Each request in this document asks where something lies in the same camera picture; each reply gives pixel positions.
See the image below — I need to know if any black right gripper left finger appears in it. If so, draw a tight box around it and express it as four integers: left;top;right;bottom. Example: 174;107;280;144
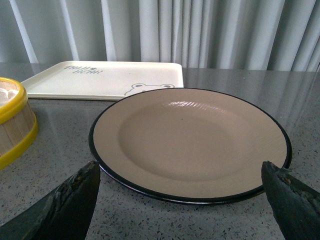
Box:
0;161;100;240

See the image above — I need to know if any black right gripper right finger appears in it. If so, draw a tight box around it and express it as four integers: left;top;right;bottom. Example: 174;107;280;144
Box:
261;161;320;240

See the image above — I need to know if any beige plate with black rim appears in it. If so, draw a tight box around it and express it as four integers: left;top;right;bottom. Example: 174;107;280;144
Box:
89;88;292;205

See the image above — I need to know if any cream bear tray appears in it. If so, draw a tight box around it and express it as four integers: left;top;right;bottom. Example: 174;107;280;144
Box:
22;61;184;101

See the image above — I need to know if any wooden steamer with yellow rims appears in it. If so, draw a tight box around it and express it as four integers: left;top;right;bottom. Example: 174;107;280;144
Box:
0;77;39;169

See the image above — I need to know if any white steamer liner cloth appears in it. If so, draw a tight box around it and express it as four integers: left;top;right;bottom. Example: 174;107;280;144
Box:
0;80;19;107

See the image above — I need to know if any grey pleated curtain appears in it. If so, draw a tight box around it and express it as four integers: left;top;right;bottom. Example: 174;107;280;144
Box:
0;0;320;72

